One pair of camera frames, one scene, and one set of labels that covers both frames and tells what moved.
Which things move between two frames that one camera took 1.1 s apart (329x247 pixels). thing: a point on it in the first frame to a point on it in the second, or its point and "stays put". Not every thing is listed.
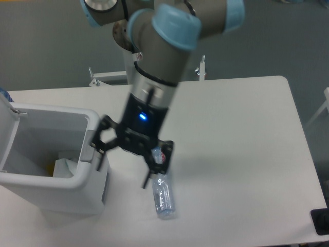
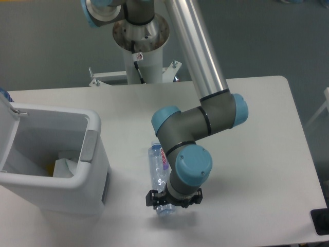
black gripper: x=139 y=130 to x=184 y=203
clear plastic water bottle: x=162 y=188 stays put
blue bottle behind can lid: x=6 y=94 stays put
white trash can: x=47 y=157 stays put
